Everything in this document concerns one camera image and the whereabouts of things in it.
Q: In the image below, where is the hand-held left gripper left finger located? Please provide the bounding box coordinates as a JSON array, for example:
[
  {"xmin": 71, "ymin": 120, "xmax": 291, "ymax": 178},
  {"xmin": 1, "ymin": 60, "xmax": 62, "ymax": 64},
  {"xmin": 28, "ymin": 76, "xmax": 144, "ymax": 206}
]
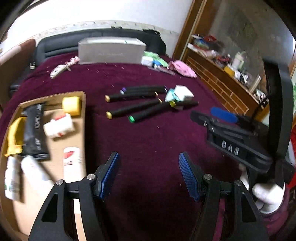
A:
[{"xmin": 28, "ymin": 152, "xmax": 121, "ymax": 241}]

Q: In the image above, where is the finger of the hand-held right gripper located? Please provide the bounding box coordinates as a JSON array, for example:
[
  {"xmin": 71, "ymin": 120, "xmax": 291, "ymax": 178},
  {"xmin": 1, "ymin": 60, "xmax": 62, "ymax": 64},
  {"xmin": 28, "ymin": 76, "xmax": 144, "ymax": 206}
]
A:
[
  {"xmin": 210, "ymin": 107, "xmax": 239, "ymax": 122},
  {"xmin": 190, "ymin": 111, "xmax": 218, "ymax": 131}
]

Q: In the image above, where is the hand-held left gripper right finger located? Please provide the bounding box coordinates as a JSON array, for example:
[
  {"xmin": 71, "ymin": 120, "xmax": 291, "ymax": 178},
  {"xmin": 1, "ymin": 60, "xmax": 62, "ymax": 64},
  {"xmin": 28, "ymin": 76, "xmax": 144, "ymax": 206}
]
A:
[{"xmin": 179, "ymin": 152, "xmax": 270, "ymax": 241}]

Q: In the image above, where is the black marker yellow-green cap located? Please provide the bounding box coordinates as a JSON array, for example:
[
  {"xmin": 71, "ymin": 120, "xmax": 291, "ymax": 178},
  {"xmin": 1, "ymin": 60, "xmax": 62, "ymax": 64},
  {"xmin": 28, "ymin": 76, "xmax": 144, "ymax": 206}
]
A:
[{"xmin": 169, "ymin": 100, "xmax": 199, "ymax": 109}]

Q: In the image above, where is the small white box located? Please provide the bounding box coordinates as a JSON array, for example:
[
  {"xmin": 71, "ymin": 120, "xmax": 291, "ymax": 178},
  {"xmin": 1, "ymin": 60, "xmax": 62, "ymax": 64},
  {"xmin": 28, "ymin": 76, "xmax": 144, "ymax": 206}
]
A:
[{"xmin": 173, "ymin": 85, "xmax": 194, "ymax": 101}]

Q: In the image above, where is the teal tissue packet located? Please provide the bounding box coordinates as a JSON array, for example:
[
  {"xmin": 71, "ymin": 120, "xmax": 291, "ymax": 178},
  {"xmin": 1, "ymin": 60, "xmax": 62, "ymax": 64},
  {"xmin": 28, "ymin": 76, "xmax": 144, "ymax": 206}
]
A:
[{"xmin": 165, "ymin": 88, "xmax": 179, "ymax": 103}]

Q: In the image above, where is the white bottle red label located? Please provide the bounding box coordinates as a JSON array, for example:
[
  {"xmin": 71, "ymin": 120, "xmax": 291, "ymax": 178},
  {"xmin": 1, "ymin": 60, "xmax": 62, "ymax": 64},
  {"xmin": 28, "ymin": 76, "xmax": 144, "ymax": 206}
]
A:
[
  {"xmin": 63, "ymin": 147, "xmax": 84, "ymax": 183},
  {"xmin": 43, "ymin": 113, "xmax": 75, "ymax": 139}
]

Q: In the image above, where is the black marker green cap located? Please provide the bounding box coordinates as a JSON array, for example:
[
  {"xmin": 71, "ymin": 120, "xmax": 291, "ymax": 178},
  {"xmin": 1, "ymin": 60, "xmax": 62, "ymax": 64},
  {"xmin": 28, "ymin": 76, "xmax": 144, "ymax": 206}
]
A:
[{"xmin": 128, "ymin": 102, "xmax": 176, "ymax": 123}]

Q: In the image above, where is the black marker purple cap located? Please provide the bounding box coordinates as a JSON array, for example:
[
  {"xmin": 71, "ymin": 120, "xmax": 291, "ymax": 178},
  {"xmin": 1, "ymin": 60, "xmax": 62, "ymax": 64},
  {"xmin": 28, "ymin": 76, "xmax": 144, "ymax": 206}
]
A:
[{"xmin": 120, "ymin": 86, "xmax": 167, "ymax": 95}]

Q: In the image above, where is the brown cardboard box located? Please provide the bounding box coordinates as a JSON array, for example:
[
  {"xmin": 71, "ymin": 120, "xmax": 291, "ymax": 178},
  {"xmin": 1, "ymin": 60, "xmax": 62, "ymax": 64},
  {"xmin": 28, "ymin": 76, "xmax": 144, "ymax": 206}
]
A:
[{"xmin": 0, "ymin": 91, "xmax": 86, "ymax": 241}]

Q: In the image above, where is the black marker yellow cap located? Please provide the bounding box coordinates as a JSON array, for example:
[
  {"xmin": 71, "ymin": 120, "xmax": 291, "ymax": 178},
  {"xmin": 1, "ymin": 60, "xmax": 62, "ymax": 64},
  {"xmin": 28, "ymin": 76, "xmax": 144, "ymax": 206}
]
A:
[
  {"xmin": 105, "ymin": 91, "xmax": 159, "ymax": 103},
  {"xmin": 106, "ymin": 98, "xmax": 162, "ymax": 120}
]

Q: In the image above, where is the white bottle green label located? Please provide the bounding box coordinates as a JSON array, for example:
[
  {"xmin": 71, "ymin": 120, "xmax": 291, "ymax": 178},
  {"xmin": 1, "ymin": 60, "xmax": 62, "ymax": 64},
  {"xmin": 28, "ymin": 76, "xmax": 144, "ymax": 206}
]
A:
[
  {"xmin": 20, "ymin": 156, "xmax": 55, "ymax": 186},
  {"xmin": 4, "ymin": 156, "xmax": 22, "ymax": 202}
]

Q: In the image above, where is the yellow round jar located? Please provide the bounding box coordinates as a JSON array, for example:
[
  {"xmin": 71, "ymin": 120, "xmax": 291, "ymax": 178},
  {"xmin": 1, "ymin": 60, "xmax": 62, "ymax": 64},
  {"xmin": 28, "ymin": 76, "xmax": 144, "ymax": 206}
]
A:
[{"xmin": 62, "ymin": 97, "xmax": 81, "ymax": 116}]

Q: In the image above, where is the black gold-patterned snack packet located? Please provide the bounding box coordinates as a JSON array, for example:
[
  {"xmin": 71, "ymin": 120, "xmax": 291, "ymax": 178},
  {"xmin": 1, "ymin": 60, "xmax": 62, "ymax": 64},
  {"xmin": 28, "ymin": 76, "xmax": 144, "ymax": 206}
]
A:
[{"xmin": 22, "ymin": 103, "xmax": 50, "ymax": 160}]

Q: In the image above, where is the gold foil packet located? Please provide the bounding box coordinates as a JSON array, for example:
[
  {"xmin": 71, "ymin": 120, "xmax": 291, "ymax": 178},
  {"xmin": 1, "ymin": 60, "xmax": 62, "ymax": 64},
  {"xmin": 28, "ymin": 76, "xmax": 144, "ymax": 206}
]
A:
[{"xmin": 5, "ymin": 116, "xmax": 27, "ymax": 157}]

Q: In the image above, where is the person's right forearm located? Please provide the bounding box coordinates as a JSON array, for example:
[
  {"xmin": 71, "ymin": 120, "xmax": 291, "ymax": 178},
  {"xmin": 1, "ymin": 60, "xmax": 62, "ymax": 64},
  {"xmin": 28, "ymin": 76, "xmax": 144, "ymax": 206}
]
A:
[{"xmin": 261, "ymin": 183, "xmax": 296, "ymax": 241}]

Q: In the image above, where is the person's right hand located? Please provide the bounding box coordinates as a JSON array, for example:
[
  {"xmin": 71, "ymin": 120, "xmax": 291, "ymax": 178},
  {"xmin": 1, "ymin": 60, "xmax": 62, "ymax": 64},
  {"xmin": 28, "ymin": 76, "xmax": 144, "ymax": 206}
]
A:
[{"xmin": 239, "ymin": 173, "xmax": 285, "ymax": 215}]

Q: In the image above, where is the wooden cabinet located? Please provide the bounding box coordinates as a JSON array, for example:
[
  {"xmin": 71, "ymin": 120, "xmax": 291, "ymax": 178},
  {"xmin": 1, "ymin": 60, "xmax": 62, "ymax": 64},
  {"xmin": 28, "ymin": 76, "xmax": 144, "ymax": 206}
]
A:
[{"xmin": 186, "ymin": 43, "xmax": 271, "ymax": 123}]

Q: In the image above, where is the maroon velvet tablecloth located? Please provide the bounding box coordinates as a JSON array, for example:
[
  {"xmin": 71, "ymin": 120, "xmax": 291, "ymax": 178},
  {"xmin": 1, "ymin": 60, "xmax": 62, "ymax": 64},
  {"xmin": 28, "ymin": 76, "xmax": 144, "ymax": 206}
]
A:
[{"xmin": 0, "ymin": 52, "xmax": 271, "ymax": 241}]

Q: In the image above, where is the pink knitted cloth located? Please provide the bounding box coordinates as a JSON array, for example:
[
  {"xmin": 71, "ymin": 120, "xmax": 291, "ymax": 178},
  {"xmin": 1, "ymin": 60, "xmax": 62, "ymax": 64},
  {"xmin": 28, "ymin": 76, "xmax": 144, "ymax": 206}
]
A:
[{"xmin": 168, "ymin": 60, "xmax": 197, "ymax": 78}]

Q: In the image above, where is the clear plastic bag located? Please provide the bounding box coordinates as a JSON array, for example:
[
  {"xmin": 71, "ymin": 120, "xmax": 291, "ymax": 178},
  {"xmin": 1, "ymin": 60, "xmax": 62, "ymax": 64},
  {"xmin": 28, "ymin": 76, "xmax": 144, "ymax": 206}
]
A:
[{"xmin": 148, "ymin": 65, "xmax": 176, "ymax": 76}]

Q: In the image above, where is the green cloth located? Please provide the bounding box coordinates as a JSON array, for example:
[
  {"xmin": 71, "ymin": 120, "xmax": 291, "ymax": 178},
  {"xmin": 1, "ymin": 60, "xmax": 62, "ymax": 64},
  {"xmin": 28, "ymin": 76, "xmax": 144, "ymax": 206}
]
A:
[{"xmin": 143, "ymin": 51, "xmax": 168, "ymax": 67}]

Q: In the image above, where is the colourful box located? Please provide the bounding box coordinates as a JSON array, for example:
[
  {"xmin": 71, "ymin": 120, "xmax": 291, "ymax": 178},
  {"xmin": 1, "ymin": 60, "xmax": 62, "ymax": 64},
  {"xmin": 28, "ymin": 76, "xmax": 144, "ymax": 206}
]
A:
[{"xmin": 192, "ymin": 35, "xmax": 216, "ymax": 50}]

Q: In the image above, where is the grey shoe box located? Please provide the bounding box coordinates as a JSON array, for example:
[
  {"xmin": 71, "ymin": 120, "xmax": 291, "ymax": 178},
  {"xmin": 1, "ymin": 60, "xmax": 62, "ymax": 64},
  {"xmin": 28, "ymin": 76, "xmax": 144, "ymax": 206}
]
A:
[{"xmin": 77, "ymin": 37, "xmax": 147, "ymax": 65}]

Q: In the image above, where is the black leather sofa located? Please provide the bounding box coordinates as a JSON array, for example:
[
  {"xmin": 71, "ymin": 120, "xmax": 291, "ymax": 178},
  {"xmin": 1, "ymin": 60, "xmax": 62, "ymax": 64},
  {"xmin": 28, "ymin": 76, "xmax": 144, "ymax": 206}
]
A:
[{"xmin": 9, "ymin": 27, "xmax": 167, "ymax": 98}]

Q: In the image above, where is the brown upholstered chair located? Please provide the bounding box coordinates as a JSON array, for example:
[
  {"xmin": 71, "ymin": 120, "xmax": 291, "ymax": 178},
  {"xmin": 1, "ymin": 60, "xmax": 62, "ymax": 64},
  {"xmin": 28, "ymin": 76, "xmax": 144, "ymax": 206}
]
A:
[{"xmin": 0, "ymin": 38, "xmax": 36, "ymax": 105}]

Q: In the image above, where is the wooden door frame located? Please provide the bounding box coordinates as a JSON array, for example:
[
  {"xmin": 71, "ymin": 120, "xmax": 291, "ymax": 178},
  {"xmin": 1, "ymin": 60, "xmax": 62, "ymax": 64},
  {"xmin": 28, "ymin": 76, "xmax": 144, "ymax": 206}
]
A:
[{"xmin": 172, "ymin": 0, "xmax": 208, "ymax": 61}]

